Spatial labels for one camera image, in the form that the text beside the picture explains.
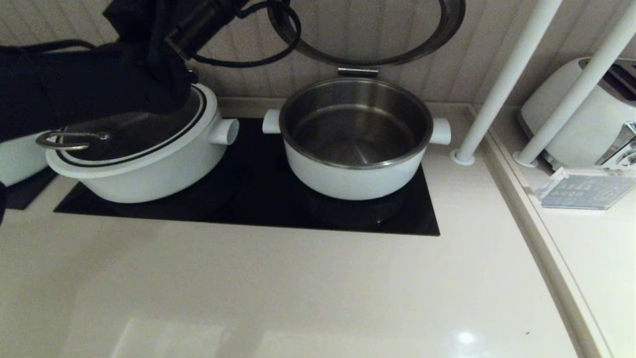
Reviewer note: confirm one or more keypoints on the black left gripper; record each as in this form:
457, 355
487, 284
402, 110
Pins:
203, 25

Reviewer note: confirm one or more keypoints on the glass lid with white rim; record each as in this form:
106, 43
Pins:
442, 40

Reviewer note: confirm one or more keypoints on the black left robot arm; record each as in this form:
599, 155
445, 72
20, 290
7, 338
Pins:
74, 89

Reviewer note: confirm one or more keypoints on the wide white pot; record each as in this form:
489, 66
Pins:
149, 184

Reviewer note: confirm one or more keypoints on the white pot with steel rim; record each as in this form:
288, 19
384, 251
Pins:
357, 181

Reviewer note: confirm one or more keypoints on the large black induction cooktop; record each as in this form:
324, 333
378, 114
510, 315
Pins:
258, 199

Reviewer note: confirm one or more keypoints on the white round pole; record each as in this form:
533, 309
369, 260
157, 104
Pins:
581, 84
512, 74

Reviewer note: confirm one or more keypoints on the white toaster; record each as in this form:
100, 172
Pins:
576, 119

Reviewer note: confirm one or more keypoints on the clear acrylic sign holder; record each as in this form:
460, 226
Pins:
586, 189

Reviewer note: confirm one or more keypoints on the silver metal bar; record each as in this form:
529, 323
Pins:
357, 72

